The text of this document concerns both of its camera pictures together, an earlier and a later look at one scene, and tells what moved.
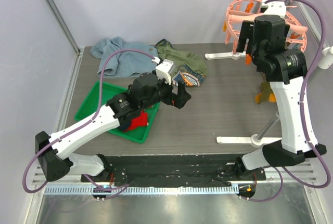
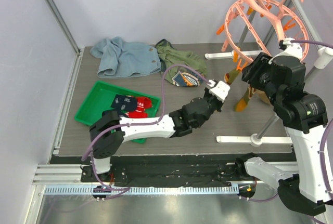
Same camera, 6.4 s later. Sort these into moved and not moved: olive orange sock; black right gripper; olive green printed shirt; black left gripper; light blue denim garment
Moved: black left gripper; olive orange sock; black right gripper
Not moved: olive green printed shirt; light blue denim garment
